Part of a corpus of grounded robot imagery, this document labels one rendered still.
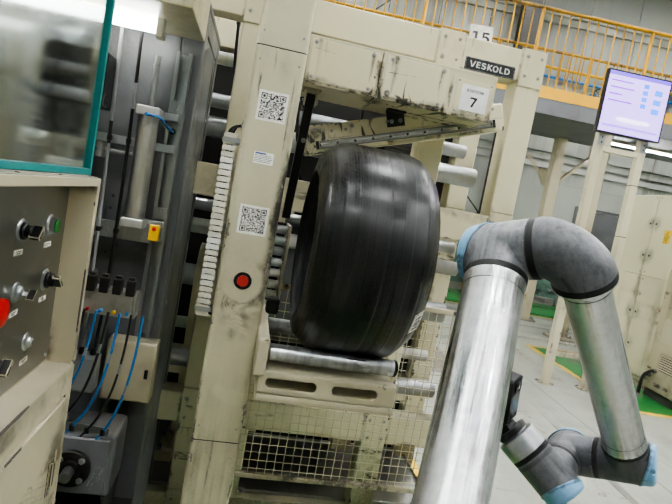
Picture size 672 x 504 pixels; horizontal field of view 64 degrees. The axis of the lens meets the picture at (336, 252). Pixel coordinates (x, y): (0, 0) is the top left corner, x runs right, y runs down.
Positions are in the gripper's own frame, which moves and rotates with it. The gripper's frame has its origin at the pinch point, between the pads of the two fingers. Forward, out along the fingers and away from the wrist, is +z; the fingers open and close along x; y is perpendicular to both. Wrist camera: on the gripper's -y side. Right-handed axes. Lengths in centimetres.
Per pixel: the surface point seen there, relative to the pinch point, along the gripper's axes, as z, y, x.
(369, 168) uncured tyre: 47.0, -16.6, 1.1
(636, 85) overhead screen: 95, 35, 439
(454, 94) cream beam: 63, -20, 55
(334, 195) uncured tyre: 45.6, -11.8, -9.6
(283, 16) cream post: 89, -30, -1
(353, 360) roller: 16.4, 20.4, -9.3
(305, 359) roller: 23.6, 23.3, -19.1
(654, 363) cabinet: -102, 208, 433
